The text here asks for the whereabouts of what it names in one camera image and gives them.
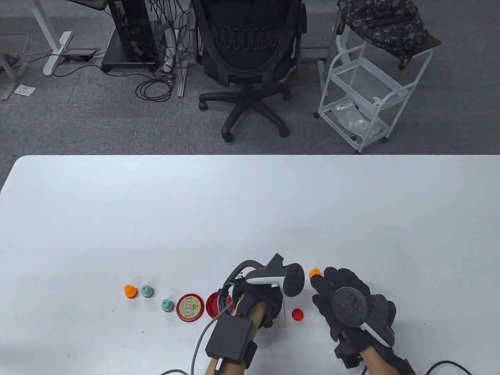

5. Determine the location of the person's left hand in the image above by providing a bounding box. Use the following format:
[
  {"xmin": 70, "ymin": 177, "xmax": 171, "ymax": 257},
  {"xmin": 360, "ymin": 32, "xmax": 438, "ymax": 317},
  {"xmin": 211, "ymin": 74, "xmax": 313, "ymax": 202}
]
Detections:
[{"xmin": 231, "ymin": 280, "xmax": 284, "ymax": 331}]

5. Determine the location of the person's right hand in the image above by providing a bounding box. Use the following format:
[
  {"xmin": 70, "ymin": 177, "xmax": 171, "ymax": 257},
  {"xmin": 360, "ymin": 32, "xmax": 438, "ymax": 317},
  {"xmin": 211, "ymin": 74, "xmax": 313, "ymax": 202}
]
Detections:
[{"xmin": 311, "ymin": 267, "xmax": 396, "ymax": 351}]

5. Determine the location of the spiral lined notebook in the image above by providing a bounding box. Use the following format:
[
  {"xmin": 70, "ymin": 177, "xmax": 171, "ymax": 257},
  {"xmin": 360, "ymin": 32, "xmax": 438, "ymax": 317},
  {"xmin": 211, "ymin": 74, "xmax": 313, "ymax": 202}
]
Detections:
[{"xmin": 234, "ymin": 267, "xmax": 288, "ymax": 330}]

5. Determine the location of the red ink pad base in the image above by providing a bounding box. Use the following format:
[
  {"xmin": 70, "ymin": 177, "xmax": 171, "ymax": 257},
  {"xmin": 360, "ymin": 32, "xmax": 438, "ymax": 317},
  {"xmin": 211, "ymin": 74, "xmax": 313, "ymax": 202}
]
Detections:
[{"xmin": 206, "ymin": 292, "xmax": 234, "ymax": 319}]

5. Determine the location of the red ink tin lid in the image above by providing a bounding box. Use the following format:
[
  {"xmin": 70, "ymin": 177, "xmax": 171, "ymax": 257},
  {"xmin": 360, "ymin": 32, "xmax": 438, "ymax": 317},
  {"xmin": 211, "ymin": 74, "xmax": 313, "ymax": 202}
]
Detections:
[{"xmin": 176, "ymin": 294, "xmax": 205, "ymax": 322}]

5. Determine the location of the person's left forearm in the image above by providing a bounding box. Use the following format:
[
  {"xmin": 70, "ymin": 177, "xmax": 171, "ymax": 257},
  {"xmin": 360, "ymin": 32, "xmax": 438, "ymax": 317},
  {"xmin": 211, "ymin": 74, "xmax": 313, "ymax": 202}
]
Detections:
[{"xmin": 205, "ymin": 303, "xmax": 271, "ymax": 375}]

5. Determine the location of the person's right forearm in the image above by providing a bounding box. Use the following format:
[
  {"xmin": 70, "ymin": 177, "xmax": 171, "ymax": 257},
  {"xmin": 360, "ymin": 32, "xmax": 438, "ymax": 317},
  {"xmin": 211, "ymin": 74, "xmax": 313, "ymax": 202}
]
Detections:
[{"xmin": 357, "ymin": 346, "xmax": 393, "ymax": 375}]

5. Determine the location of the black white left hand controller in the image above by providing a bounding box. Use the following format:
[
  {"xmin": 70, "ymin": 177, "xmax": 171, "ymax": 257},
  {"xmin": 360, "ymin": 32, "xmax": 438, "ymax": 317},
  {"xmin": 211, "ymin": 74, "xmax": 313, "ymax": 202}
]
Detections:
[{"xmin": 218, "ymin": 253, "xmax": 305, "ymax": 313}]

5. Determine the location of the black white hand controller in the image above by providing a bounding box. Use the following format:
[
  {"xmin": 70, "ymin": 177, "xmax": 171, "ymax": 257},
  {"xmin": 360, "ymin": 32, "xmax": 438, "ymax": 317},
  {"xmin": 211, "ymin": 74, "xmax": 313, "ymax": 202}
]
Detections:
[
  {"xmin": 218, "ymin": 253, "xmax": 305, "ymax": 313},
  {"xmin": 331, "ymin": 286, "xmax": 393, "ymax": 347}
]

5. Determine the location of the black white right hand controller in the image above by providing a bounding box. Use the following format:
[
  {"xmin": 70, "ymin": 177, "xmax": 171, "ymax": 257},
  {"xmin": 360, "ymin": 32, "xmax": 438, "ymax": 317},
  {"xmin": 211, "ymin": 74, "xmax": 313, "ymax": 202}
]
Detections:
[{"xmin": 331, "ymin": 286, "xmax": 393, "ymax": 347}]

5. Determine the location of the clear plastic bag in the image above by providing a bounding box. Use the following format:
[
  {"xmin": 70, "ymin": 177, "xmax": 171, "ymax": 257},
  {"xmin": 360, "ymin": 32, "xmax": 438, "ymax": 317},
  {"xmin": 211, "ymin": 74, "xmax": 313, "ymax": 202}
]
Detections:
[{"xmin": 332, "ymin": 100, "xmax": 381, "ymax": 135}]

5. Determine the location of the white metal trolley cart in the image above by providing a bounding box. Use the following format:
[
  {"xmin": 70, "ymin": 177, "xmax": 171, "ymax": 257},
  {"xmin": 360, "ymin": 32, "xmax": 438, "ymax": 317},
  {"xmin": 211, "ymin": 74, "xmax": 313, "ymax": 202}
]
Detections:
[{"xmin": 314, "ymin": 6, "xmax": 434, "ymax": 154}]

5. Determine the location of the grey floor outlet cover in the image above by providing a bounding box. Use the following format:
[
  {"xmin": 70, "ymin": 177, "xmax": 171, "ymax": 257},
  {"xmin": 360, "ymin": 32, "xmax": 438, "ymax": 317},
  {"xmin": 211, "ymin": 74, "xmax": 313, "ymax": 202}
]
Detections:
[{"xmin": 300, "ymin": 47, "xmax": 327, "ymax": 62}]

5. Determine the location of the slim white desk leg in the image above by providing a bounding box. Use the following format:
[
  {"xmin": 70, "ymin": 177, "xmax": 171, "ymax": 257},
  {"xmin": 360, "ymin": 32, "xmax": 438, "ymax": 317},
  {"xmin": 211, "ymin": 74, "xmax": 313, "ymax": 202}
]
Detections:
[{"xmin": 162, "ymin": 20, "xmax": 189, "ymax": 98}]

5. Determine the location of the black mesh office chair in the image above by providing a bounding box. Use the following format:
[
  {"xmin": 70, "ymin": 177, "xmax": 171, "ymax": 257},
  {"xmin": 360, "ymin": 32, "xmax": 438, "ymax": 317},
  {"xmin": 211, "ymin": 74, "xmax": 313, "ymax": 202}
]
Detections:
[{"xmin": 187, "ymin": 0, "xmax": 309, "ymax": 143}]

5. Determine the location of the dark brown flat board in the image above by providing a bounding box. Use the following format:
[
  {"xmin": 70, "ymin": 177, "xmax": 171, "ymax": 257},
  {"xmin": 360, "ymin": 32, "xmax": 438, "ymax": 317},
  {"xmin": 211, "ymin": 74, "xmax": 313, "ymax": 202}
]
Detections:
[{"xmin": 395, "ymin": 31, "xmax": 443, "ymax": 59}]

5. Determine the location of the black patterned bag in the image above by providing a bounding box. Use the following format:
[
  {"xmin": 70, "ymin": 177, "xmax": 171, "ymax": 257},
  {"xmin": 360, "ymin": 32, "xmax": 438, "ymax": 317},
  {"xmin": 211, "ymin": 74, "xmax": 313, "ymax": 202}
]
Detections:
[{"xmin": 337, "ymin": 0, "xmax": 428, "ymax": 71}]

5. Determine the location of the black computer stand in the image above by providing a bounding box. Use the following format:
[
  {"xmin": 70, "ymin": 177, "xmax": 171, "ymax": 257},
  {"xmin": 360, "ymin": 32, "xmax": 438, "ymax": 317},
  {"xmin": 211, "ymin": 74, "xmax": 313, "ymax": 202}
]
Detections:
[{"xmin": 101, "ymin": 27, "xmax": 166, "ymax": 74}]

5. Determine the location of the black computer tower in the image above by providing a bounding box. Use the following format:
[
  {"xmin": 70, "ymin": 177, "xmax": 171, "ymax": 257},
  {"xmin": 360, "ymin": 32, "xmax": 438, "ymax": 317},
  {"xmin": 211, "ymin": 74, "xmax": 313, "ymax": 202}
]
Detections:
[{"xmin": 107, "ymin": 0, "xmax": 159, "ymax": 63}]

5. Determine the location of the black power strip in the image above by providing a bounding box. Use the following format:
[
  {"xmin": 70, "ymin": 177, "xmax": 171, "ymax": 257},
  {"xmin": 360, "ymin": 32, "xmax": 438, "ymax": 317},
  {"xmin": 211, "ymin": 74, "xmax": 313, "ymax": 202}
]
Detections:
[{"xmin": 67, "ymin": 48, "xmax": 98, "ymax": 62}]

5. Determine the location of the white T-shaped desk leg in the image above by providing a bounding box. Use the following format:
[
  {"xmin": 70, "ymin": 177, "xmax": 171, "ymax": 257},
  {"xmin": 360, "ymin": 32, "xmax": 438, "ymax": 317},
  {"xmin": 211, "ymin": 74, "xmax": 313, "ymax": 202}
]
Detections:
[{"xmin": 32, "ymin": 0, "xmax": 74, "ymax": 76}]

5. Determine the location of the grey desk leg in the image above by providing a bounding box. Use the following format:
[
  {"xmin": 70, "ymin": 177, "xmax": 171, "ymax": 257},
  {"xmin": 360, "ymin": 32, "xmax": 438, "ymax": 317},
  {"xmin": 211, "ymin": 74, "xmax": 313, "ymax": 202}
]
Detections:
[{"xmin": 0, "ymin": 59, "xmax": 30, "ymax": 101}]

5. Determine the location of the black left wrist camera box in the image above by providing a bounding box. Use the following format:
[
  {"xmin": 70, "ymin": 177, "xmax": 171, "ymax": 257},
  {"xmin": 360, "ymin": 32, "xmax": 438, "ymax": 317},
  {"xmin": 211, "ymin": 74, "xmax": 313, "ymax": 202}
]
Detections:
[{"xmin": 205, "ymin": 316, "xmax": 258, "ymax": 368}]

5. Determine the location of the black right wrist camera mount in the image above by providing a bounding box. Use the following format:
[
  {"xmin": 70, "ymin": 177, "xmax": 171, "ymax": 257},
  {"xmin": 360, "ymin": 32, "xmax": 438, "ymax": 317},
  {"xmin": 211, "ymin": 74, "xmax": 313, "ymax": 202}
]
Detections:
[{"xmin": 334, "ymin": 334, "xmax": 416, "ymax": 375}]

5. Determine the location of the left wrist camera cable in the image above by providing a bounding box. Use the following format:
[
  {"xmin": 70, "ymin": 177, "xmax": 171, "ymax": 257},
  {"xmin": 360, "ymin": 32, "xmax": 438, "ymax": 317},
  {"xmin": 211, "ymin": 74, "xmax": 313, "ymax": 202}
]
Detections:
[{"xmin": 159, "ymin": 289, "xmax": 235, "ymax": 375}]

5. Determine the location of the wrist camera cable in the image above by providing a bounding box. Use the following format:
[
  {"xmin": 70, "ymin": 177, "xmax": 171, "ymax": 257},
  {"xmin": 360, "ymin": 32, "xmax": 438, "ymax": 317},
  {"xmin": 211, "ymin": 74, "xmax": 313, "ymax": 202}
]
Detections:
[
  {"xmin": 159, "ymin": 289, "xmax": 235, "ymax": 375},
  {"xmin": 424, "ymin": 359, "xmax": 475, "ymax": 375}
]

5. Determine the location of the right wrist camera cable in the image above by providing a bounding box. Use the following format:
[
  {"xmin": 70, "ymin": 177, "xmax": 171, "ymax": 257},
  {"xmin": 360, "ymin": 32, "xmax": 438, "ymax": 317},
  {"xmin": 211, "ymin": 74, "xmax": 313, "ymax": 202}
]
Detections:
[{"xmin": 424, "ymin": 359, "xmax": 475, "ymax": 375}]

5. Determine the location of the bundle of black cables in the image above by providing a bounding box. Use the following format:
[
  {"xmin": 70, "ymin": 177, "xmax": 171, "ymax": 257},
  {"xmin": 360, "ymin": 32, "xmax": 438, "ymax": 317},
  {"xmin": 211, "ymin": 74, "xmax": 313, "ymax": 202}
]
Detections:
[{"xmin": 135, "ymin": 0, "xmax": 192, "ymax": 103}]

